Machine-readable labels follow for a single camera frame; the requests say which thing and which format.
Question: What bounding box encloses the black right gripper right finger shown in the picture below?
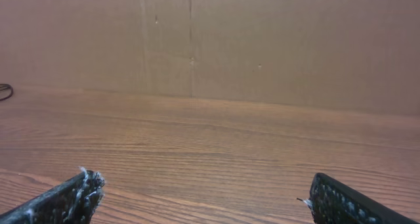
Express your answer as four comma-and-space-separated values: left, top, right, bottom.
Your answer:
301, 173, 419, 224

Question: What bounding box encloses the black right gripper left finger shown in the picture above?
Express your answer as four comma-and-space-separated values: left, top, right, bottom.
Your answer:
1, 168, 106, 224

